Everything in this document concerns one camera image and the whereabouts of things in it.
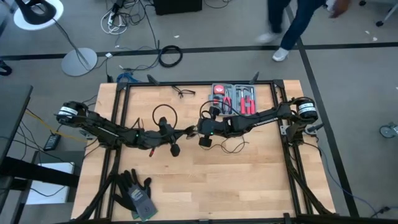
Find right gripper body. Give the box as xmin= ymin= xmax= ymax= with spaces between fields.
xmin=197 ymin=106 xmax=233 ymax=148

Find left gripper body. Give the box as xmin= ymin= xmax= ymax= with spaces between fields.
xmin=138 ymin=117 xmax=181 ymax=157

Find black labelled wire spool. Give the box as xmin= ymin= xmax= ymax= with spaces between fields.
xmin=185 ymin=125 xmax=198 ymax=140

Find grey plastic tool case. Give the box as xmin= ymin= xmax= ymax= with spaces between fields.
xmin=207 ymin=83 xmax=259 ymax=118

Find black safety glasses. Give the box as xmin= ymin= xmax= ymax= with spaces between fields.
xmin=171 ymin=85 xmax=197 ymax=99

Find black work glove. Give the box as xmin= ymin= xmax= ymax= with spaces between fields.
xmin=112 ymin=169 xmax=152 ymax=212

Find grey work glove with label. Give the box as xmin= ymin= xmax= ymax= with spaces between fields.
xmin=127 ymin=184 xmax=159 ymax=221

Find black power adapter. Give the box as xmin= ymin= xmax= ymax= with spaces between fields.
xmin=43 ymin=133 xmax=62 ymax=152

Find white round-base stand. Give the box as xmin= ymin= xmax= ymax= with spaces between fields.
xmin=14 ymin=0 xmax=98 ymax=77

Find white panel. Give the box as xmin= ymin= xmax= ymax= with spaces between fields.
xmin=25 ymin=161 xmax=76 ymax=205

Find black metal beam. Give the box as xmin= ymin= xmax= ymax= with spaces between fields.
xmin=0 ymin=157 xmax=80 ymax=188

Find black box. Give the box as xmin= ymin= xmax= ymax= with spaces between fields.
xmin=153 ymin=0 xmax=203 ymax=16

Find white power strip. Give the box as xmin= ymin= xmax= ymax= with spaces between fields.
xmin=101 ymin=7 xmax=128 ymax=35

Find person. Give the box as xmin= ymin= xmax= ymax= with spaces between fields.
xmin=256 ymin=0 xmax=352 ymax=62

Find black desk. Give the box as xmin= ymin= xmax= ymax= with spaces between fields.
xmin=0 ymin=83 xmax=34 ymax=162

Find dark wheeled chair foot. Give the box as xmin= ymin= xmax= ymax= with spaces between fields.
xmin=0 ymin=59 xmax=13 ymax=77

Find grey caster wheel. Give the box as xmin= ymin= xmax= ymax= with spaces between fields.
xmin=379 ymin=121 xmax=398 ymax=139

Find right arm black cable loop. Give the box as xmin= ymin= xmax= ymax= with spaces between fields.
xmin=198 ymin=100 xmax=237 ymax=121

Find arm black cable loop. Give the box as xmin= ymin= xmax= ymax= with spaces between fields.
xmin=152 ymin=103 xmax=178 ymax=128
xmin=198 ymin=100 xmax=237 ymax=121

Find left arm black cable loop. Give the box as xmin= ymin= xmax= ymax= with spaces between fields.
xmin=152 ymin=103 xmax=178 ymax=128

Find red-handled pliers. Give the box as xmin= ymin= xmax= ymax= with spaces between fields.
xmin=221 ymin=88 xmax=233 ymax=114

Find red-handled hammer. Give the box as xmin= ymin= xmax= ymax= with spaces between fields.
xmin=235 ymin=86 xmax=249 ymax=115

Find red-handled screwdriver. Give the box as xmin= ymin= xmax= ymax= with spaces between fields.
xmin=249 ymin=88 xmax=257 ymax=115

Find bundled blue cable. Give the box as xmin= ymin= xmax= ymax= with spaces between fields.
xmin=116 ymin=72 xmax=135 ymax=83

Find coiled black floor cable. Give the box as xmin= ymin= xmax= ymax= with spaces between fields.
xmin=158 ymin=45 xmax=183 ymax=68

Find yellow cable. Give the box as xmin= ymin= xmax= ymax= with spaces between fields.
xmin=24 ymin=108 xmax=88 ymax=144

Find long blue floor cable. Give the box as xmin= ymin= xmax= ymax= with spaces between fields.
xmin=317 ymin=145 xmax=398 ymax=218

